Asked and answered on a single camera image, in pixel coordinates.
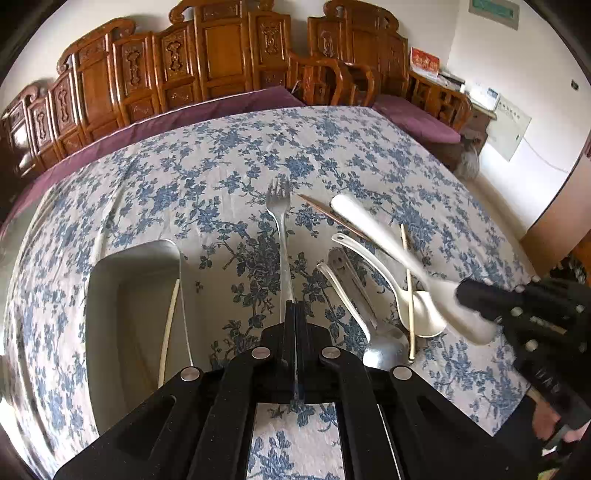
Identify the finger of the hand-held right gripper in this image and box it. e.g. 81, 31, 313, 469
454, 277, 529, 320

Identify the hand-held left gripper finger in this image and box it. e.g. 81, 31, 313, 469
295, 301, 539, 480
54, 301, 295, 480

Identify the white plastic fork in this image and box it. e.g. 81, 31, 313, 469
316, 261, 373, 343

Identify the small white ceramic spoon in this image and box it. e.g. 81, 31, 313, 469
331, 233, 448, 339

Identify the pale bamboo chopstick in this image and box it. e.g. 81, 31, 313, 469
400, 223, 417, 359
157, 279, 181, 389

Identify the metal spoon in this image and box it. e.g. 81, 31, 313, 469
325, 248, 413, 371

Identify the metal fork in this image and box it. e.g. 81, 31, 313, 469
265, 177, 294, 325

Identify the large white ceramic spoon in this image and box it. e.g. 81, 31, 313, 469
329, 193, 500, 346

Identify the dark brown chopstick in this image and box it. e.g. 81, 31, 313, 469
297, 193, 385, 246

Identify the metal tray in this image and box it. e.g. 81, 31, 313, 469
85, 239, 195, 445

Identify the person's right hand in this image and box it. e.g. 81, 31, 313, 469
530, 401, 565, 445

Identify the person's black clothing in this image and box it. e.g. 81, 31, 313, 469
494, 394, 548, 467

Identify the wooden door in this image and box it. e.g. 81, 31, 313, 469
519, 152, 591, 278

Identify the wooden side table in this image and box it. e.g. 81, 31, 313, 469
462, 107, 498, 155

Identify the blue floral tablecloth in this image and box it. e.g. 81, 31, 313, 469
0, 106, 537, 480

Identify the red desk calendar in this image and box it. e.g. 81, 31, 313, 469
409, 47, 442, 80

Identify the short carved wooden sofa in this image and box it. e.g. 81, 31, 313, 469
307, 0, 413, 99

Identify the long carved wooden sofa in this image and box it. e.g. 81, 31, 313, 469
0, 0, 301, 185

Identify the white cable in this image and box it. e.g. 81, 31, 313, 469
525, 137, 572, 175

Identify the white wall box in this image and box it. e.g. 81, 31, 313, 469
486, 96, 534, 163

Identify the green wall sign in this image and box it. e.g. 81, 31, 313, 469
468, 0, 519, 31

